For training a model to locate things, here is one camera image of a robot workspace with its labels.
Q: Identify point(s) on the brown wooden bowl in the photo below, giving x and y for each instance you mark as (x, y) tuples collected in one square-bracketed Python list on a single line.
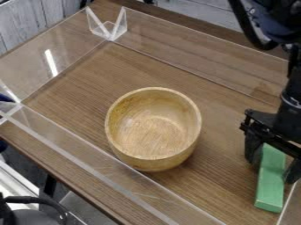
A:
[(152, 126)]

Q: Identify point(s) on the clear acrylic tray enclosure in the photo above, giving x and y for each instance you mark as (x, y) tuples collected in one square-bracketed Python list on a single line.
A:
[(67, 75)]

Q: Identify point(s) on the black table leg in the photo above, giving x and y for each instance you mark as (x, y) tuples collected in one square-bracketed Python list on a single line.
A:
[(49, 185)]

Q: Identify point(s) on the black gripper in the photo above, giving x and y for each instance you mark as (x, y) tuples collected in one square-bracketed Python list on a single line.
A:
[(275, 129)]

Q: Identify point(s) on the green rectangular block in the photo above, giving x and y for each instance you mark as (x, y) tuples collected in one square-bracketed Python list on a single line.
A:
[(270, 184)]

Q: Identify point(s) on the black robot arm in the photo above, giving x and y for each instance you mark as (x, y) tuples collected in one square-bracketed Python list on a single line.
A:
[(271, 24)]

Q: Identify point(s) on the grey metal base plate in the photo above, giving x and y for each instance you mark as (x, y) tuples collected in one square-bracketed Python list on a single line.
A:
[(83, 212)]

